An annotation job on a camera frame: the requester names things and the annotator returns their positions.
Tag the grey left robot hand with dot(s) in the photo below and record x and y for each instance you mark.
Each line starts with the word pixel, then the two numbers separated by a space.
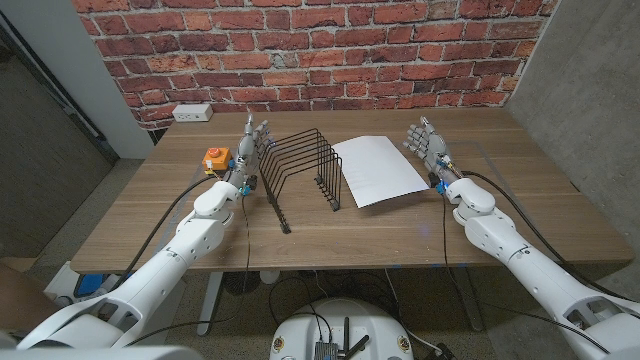
pixel 245 155

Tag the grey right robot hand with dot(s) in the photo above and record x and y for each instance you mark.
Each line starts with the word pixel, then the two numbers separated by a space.
pixel 432 147

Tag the white paper file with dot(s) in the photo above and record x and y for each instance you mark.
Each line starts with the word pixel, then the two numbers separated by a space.
pixel 375 170

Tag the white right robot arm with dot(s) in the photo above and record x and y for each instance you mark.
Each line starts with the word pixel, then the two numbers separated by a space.
pixel 530 265

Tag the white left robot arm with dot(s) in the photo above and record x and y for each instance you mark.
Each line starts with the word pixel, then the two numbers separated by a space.
pixel 165 270

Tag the orange emergency stop button box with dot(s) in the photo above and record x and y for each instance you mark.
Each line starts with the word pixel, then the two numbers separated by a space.
pixel 217 157

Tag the white power outlet strip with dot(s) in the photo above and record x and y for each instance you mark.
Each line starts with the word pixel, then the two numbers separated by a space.
pixel 192 113

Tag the red brick printed backdrop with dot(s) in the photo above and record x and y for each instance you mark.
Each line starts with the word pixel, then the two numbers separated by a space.
pixel 310 55

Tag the white table leg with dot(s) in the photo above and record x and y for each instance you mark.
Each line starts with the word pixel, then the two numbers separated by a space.
pixel 210 300

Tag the grey table leg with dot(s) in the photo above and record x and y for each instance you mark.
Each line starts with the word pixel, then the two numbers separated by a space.
pixel 467 300

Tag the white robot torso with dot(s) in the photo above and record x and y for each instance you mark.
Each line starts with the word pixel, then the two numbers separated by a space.
pixel 300 330

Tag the blue floor box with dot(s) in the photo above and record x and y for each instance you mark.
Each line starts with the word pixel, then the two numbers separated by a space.
pixel 90 284

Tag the brown cardboard box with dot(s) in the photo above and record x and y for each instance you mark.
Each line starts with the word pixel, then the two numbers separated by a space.
pixel 20 295

